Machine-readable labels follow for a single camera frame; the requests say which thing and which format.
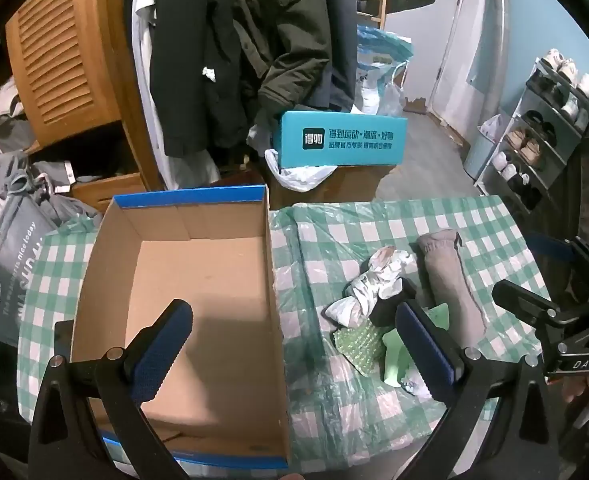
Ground dark navy hanging coat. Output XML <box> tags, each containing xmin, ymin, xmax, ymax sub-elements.
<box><xmin>319</xmin><ymin>0</ymin><xmax>361</xmax><ymax>112</ymax></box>

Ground grey hoodie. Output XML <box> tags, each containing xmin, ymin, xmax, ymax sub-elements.
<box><xmin>0</xmin><ymin>150</ymin><xmax>102</xmax><ymax>233</ymax></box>

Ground grey sock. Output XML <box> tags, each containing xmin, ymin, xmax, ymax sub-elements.
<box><xmin>417</xmin><ymin>229</ymin><xmax>488</xmax><ymax>352</ymax></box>

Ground olive green hanging jacket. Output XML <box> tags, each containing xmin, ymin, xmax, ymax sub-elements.
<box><xmin>232</xmin><ymin>0</ymin><xmax>333</xmax><ymax>112</ymax></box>

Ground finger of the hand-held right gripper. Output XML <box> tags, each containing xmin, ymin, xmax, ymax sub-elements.
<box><xmin>492</xmin><ymin>280</ymin><xmax>570</xmax><ymax>332</ymax></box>
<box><xmin>527</xmin><ymin>232</ymin><xmax>589</xmax><ymax>291</ymax></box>

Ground teal cardboard box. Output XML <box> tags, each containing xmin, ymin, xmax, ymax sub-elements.
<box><xmin>273</xmin><ymin>110</ymin><xmax>409</xmax><ymax>169</ymax></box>

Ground white door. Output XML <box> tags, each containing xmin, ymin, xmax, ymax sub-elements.
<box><xmin>424</xmin><ymin>0</ymin><xmax>506</xmax><ymax>128</ymax></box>

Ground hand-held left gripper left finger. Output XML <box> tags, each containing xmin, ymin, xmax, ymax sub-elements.
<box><xmin>27</xmin><ymin>299</ymin><xmax>195</xmax><ymax>480</ymax></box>

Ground black sock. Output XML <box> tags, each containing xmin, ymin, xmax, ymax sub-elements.
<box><xmin>369</xmin><ymin>277</ymin><xmax>420</xmax><ymax>327</ymax></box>

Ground blue cardboard shoe box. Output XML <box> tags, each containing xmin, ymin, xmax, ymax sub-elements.
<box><xmin>69</xmin><ymin>185</ymin><xmax>293</xmax><ymax>470</ymax></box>

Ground grey printed tote bag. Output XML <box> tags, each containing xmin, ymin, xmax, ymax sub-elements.
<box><xmin>0</xmin><ymin>194</ymin><xmax>61</xmax><ymax>347</ymax></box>

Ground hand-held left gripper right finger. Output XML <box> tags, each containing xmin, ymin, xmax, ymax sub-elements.
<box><xmin>395</xmin><ymin>300</ymin><xmax>575</xmax><ymax>480</ymax></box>

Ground light blue trash bin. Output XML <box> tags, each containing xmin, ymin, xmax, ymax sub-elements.
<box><xmin>463</xmin><ymin>115</ymin><xmax>506</xmax><ymax>182</ymax></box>

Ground small white crumpled wrapper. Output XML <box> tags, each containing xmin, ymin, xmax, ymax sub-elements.
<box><xmin>401</xmin><ymin>379</ymin><xmax>431</xmax><ymax>399</ymax></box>

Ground grey shoe rack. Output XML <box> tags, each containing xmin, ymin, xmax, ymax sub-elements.
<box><xmin>474</xmin><ymin>57</ymin><xmax>589</xmax><ymax>217</ymax></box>

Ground blue and white plastic bag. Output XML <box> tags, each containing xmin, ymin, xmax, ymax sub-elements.
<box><xmin>356</xmin><ymin>25</ymin><xmax>415</xmax><ymax>116</ymax></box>

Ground grey and white clothes pile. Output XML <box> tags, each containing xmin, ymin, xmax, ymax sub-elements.
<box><xmin>0</xmin><ymin>76</ymin><xmax>31</xmax><ymax>152</ymax></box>

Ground wooden louvered wardrobe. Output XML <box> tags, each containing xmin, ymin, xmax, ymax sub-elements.
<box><xmin>0</xmin><ymin>0</ymin><xmax>166</xmax><ymax>213</ymax></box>

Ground white patterned sock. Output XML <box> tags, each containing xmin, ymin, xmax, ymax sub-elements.
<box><xmin>324</xmin><ymin>247</ymin><xmax>418</xmax><ymax>329</ymax></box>

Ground group of shoes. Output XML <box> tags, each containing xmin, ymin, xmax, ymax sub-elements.
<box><xmin>491</xmin><ymin>49</ymin><xmax>589</xmax><ymax>196</ymax></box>

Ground light green sock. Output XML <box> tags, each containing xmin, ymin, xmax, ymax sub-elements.
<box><xmin>381</xmin><ymin>302</ymin><xmax>450</xmax><ymax>389</ymax></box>

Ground green checked tablecloth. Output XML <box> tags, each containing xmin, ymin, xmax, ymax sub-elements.
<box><xmin>17</xmin><ymin>195</ymin><xmax>550</xmax><ymax>467</ymax></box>

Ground person's right hand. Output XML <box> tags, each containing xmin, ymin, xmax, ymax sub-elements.
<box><xmin>560</xmin><ymin>374</ymin><xmax>589</xmax><ymax>407</ymax></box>

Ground black hanging coat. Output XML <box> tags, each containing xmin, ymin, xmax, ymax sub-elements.
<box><xmin>149</xmin><ymin>0</ymin><xmax>256</xmax><ymax>159</ymax></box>

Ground white hanging garment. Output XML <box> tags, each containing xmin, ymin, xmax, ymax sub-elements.
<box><xmin>124</xmin><ymin>0</ymin><xmax>221</xmax><ymax>192</ymax></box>

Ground clear plastic bag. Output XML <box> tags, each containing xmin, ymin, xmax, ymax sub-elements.
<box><xmin>377</xmin><ymin>80</ymin><xmax>406</xmax><ymax>117</ymax></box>

